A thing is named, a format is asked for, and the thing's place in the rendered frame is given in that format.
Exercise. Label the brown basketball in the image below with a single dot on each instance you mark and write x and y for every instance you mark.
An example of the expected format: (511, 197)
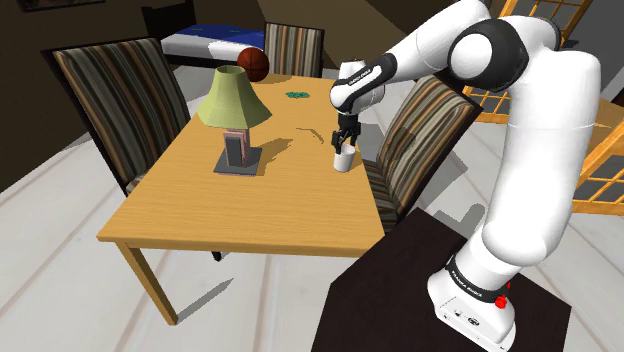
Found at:
(253, 63)

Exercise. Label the small green flat object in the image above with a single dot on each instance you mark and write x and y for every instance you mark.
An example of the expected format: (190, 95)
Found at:
(297, 95)

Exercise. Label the green shade table lamp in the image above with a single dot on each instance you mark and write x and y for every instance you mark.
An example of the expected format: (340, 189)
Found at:
(234, 102)

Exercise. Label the striped upholstered chair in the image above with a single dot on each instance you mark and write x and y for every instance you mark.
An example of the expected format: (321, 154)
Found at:
(122, 107)
(294, 51)
(414, 141)

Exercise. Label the wooden table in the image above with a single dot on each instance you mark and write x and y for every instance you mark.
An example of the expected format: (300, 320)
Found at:
(273, 195)

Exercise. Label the dark robot stand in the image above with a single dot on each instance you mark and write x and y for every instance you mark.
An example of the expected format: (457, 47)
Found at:
(390, 302)

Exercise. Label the bed with blue cover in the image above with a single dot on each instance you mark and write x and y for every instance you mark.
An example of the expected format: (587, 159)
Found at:
(214, 43)

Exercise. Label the white cup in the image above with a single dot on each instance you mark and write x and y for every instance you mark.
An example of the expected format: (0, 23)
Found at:
(343, 162)

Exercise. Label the orange wooden lattice frame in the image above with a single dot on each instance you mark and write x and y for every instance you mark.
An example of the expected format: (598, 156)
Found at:
(599, 161)

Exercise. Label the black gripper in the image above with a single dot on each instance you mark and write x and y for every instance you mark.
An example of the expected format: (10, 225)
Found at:
(349, 124)

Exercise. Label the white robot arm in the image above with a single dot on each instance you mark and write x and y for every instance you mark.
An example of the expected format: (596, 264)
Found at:
(541, 146)

